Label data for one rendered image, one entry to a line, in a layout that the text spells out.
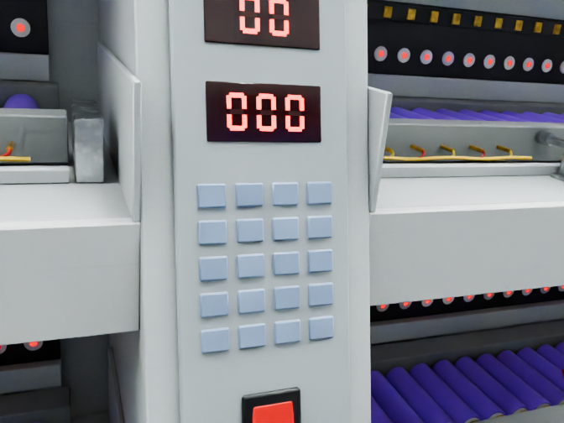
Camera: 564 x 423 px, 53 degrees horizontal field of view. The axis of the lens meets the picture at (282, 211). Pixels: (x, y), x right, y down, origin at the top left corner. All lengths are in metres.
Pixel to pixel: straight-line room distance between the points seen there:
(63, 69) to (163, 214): 0.22
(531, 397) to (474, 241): 0.20
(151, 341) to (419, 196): 0.14
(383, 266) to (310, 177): 0.06
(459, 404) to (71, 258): 0.29
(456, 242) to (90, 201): 0.16
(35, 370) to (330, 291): 0.22
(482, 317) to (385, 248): 0.27
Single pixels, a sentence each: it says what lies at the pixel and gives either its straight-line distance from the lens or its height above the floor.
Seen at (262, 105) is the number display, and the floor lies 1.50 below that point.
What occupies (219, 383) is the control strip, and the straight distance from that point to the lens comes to 0.23.
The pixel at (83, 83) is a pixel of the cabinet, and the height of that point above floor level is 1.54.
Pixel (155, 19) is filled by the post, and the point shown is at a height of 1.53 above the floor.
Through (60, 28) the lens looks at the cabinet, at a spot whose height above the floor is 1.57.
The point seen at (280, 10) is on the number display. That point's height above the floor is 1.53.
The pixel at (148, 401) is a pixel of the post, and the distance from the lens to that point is 0.23.
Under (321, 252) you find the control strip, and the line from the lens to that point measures 0.23.
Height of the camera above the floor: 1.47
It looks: 3 degrees down
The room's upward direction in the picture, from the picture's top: 1 degrees counter-clockwise
